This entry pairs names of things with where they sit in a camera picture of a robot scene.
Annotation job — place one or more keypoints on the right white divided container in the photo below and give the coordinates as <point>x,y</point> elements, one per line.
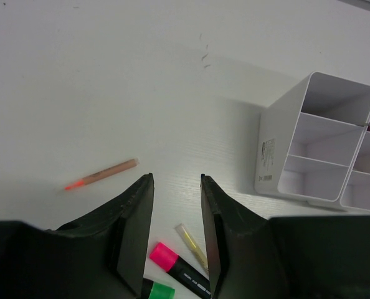
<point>357,192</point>

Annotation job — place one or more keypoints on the white divided container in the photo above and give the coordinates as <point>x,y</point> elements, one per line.
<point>309,139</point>
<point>357,192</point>

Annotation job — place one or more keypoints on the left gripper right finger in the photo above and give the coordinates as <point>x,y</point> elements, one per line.
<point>282,257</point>

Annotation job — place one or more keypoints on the yellow slim highlighter pen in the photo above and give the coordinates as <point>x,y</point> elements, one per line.
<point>193,246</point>

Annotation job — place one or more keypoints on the pink cap black highlighter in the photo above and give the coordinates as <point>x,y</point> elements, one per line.
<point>175,266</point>

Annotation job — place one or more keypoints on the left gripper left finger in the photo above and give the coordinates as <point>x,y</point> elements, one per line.
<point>99,255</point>

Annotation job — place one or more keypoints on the green cap black highlighter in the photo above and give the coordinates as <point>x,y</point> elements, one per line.
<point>154,290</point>

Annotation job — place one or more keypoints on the left white divided container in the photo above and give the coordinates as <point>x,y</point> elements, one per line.
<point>309,139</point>

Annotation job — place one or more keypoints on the orange highlighter pencil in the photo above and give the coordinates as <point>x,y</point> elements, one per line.
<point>113,170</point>

